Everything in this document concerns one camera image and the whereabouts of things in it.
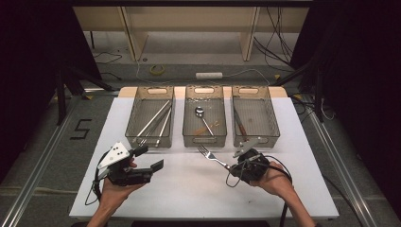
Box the black metal stand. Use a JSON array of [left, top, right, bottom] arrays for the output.
[[55, 67, 114, 126], [273, 56, 325, 122]]

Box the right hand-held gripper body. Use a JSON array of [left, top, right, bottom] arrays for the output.
[[231, 136, 271, 185]]

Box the grey translucent plastic bin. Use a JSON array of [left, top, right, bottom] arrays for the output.
[[231, 85, 281, 148], [183, 85, 228, 148], [125, 85, 175, 148]]

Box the left hand-held gripper cable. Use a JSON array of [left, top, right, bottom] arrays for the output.
[[84, 150, 110, 206]]

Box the bundle of black cables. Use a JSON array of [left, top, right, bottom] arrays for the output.
[[253, 6, 296, 69]]

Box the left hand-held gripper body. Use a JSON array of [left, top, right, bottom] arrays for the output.
[[94, 141, 154, 187]]

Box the metal floor rail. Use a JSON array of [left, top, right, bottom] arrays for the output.
[[302, 94, 379, 227], [0, 94, 83, 227]]

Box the knife with wooden handle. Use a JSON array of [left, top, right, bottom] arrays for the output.
[[234, 108, 250, 141]]

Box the metal spoon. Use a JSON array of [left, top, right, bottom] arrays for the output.
[[194, 106, 216, 137]]

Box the person's left hand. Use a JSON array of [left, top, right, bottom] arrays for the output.
[[98, 159, 146, 209]]

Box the black curtain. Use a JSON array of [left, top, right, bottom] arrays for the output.
[[291, 0, 401, 218], [0, 0, 102, 183]]

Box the fork with wooden handle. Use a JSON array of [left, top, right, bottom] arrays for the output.
[[197, 144, 235, 173]]

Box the thin black floor cable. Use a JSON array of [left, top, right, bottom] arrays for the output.
[[93, 51, 123, 65]]

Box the white board table cover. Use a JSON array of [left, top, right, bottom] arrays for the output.
[[69, 96, 340, 220]]

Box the white power strip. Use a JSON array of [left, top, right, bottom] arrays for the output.
[[195, 72, 224, 80]]

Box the hand-held gripper cable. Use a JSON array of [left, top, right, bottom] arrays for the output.
[[225, 153, 294, 227], [84, 150, 110, 206]]

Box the white power strip cable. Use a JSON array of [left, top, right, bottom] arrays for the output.
[[135, 60, 272, 87]]

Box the right hand-held gripper cable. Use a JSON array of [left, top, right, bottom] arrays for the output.
[[225, 153, 294, 227]]

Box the yellow tape roll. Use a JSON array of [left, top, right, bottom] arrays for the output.
[[149, 64, 166, 76]]

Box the person's right hand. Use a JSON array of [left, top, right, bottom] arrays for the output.
[[250, 161, 292, 198]]

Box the beige wooden desk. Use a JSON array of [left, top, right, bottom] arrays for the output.
[[73, 6, 310, 62]]

